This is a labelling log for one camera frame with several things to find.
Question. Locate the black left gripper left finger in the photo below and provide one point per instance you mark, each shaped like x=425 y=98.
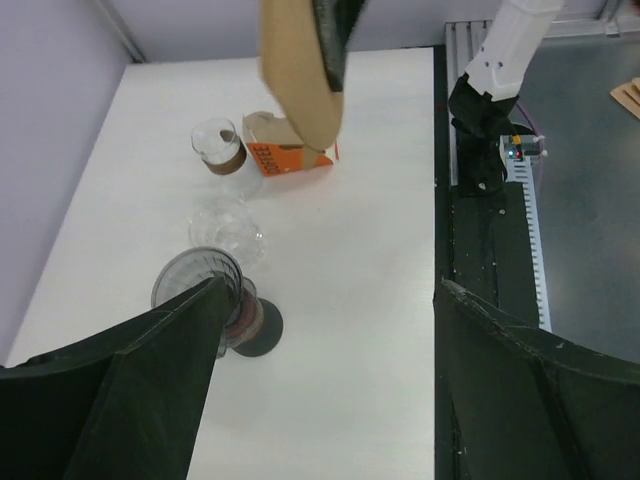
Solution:
x=125 y=403

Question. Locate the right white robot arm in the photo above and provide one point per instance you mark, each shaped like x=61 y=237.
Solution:
x=488 y=89

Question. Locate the brown paper coffee filter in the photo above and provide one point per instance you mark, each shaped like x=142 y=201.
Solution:
x=293 y=70

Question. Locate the grey cable duct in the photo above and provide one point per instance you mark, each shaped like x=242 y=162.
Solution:
x=519 y=154

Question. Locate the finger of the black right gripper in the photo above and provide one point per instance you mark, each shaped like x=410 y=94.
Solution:
x=335 y=22

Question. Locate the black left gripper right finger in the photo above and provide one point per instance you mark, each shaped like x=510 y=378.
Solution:
x=532 y=405

